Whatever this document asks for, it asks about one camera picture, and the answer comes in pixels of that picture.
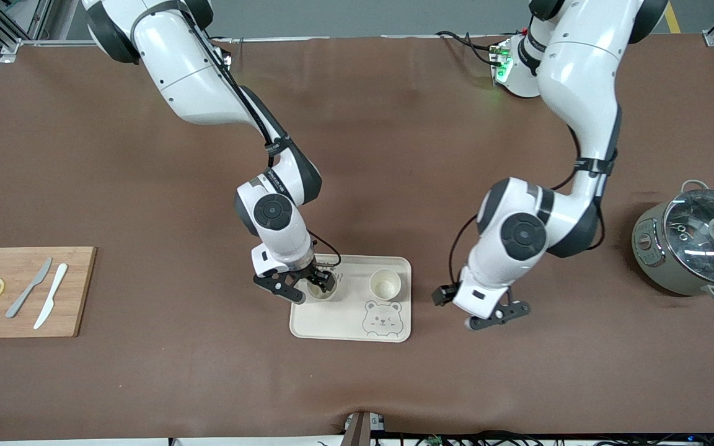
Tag white IKEA cup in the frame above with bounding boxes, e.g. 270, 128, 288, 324
369, 268, 403, 302
305, 273, 341, 303

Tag cream bear print tray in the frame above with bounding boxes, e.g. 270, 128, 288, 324
289, 253, 413, 343

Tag grey cooking pot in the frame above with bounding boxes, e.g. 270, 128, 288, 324
632, 179, 714, 304

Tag glass pot lid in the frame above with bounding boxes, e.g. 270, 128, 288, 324
663, 189, 714, 287

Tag white plastic knife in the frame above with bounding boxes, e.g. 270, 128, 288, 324
33, 263, 69, 330

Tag grey plastic knife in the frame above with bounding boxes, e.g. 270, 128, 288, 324
5, 257, 53, 319

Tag bamboo cutting board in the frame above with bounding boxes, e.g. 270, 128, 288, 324
0, 247, 97, 339

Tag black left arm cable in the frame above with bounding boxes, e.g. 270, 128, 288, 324
448, 105, 623, 287

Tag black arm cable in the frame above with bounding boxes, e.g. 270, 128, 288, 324
190, 9, 343, 268
448, 105, 623, 287

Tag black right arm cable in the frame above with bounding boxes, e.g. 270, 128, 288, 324
190, 9, 343, 268

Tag black base cables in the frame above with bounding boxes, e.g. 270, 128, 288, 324
436, 30, 501, 66

